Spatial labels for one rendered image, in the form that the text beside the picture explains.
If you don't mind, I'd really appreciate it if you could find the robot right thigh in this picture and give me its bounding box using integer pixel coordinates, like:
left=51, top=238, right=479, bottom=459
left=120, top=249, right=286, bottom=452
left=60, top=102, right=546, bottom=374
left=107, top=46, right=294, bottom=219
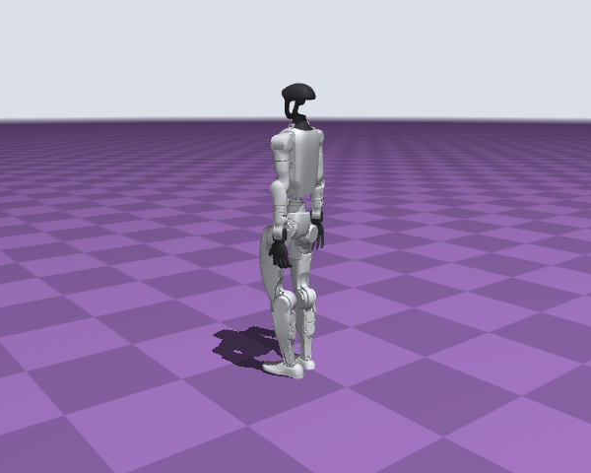
left=289, top=223, right=318, bottom=308

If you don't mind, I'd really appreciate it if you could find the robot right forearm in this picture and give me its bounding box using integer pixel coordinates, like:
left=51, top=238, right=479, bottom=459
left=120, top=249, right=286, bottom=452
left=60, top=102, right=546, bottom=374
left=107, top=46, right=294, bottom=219
left=310, top=178, right=325, bottom=220

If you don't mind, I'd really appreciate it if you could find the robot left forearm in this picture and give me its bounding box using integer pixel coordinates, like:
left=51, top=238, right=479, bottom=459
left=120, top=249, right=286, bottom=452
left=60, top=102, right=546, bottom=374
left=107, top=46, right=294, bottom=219
left=271, top=181, right=290, bottom=238

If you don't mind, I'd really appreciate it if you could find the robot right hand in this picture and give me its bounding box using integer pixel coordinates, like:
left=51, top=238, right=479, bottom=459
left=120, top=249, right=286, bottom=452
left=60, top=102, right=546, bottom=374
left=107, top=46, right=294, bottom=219
left=308, top=210, right=324, bottom=250

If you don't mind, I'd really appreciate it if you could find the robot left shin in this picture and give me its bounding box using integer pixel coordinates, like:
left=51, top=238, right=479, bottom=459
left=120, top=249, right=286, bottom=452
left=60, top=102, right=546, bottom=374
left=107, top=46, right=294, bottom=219
left=270, top=296, right=296, bottom=368

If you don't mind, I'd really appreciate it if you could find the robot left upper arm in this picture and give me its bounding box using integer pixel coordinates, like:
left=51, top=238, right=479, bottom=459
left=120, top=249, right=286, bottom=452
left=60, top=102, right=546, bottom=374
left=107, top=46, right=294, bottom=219
left=270, top=132, right=293, bottom=193

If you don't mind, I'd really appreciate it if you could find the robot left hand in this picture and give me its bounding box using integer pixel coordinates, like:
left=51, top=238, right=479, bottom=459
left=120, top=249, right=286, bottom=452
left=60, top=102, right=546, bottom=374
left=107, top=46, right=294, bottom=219
left=269, top=228, right=293, bottom=269

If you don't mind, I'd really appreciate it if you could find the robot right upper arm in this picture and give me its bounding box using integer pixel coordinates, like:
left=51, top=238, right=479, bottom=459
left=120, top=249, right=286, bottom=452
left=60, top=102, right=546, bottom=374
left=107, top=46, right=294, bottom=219
left=315, top=129, right=324, bottom=184

